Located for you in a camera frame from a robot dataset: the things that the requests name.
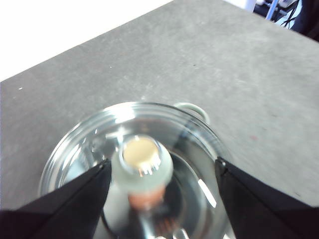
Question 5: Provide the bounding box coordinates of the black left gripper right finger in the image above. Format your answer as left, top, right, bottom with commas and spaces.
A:
215, 158, 319, 239

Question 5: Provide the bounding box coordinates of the glass lid with green knob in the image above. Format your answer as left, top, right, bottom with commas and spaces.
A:
39, 101, 230, 239

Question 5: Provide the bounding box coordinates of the blue and white background frame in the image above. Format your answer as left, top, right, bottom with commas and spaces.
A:
249, 0, 282, 23

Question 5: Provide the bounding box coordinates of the dark background object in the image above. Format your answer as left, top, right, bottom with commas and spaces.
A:
298, 0, 319, 42

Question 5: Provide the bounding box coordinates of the grey-green electric pot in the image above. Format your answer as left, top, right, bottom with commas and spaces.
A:
38, 101, 231, 239

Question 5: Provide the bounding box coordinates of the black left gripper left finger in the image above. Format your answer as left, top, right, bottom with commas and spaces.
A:
0, 158, 112, 239

